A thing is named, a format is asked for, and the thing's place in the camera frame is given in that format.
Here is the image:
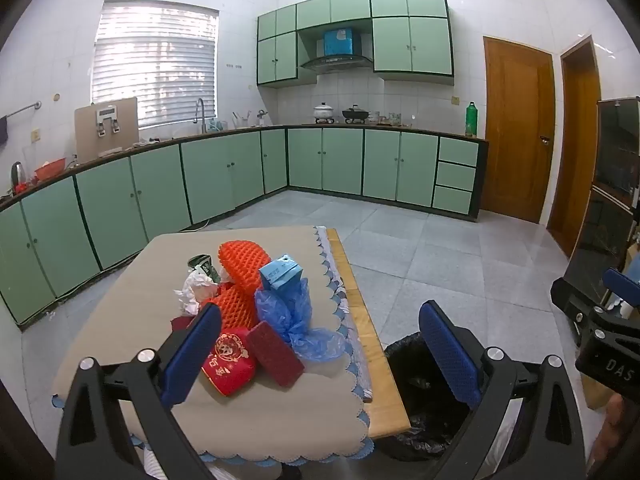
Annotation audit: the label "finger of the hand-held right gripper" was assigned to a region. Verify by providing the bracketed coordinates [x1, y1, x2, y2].
[551, 277, 608, 346]
[602, 268, 640, 306]

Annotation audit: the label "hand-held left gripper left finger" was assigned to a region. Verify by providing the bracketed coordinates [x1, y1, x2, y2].
[55, 302, 223, 480]

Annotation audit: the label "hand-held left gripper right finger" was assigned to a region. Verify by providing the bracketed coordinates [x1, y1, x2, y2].
[418, 300, 586, 480]

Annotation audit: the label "black-lined trash bin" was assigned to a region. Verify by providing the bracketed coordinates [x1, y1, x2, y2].
[382, 331, 506, 463]

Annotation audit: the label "red pouch with gold print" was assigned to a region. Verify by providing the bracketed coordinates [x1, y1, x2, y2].
[201, 326, 258, 397]

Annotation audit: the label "red foam fruit net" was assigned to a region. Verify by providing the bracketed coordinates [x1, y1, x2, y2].
[218, 241, 276, 293]
[200, 285, 261, 333]

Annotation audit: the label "dark red scouring pad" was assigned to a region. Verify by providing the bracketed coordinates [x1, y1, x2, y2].
[246, 321, 306, 387]

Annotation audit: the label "blue plastic bag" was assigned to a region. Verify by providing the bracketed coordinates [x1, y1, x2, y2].
[254, 277, 347, 362]

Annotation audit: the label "blue carton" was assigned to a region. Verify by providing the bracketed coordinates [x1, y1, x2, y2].
[258, 254, 304, 292]

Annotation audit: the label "person's right forearm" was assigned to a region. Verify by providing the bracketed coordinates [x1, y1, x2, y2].
[587, 392, 633, 480]

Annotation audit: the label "white crumpled plastic bag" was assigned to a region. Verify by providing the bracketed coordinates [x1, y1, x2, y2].
[173, 267, 221, 316]

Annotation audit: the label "dark glass cabinet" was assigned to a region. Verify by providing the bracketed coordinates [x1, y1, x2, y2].
[564, 96, 640, 311]

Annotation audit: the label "wooden table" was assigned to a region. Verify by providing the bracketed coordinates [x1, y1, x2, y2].
[327, 228, 412, 441]

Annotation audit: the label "green white crushed cup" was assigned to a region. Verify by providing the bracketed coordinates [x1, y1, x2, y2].
[187, 254, 223, 283]

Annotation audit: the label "wooden door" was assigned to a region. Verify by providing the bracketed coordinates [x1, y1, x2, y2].
[546, 35, 602, 258]
[482, 36, 556, 224]

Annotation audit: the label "green base cabinets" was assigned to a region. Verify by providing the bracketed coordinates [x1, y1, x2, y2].
[0, 125, 488, 326]

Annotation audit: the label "wooden board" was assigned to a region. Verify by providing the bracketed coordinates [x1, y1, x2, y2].
[75, 97, 139, 160]

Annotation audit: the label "red plastic basin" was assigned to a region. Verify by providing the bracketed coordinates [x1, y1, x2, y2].
[34, 157, 67, 181]

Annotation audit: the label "group of drinking glasses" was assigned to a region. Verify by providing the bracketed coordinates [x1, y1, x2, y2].
[372, 110, 413, 128]

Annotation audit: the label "window blinds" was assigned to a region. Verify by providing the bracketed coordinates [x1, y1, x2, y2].
[91, 0, 220, 130]

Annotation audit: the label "range hood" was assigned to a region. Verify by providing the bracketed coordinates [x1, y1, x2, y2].
[299, 54, 374, 73]

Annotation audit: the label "blue box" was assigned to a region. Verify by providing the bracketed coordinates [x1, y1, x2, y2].
[322, 28, 357, 57]

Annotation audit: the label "metal towel rail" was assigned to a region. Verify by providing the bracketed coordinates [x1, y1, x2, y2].
[0, 101, 42, 121]

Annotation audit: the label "green wall cabinets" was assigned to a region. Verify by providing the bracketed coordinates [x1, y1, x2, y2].
[256, 0, 455, 87]

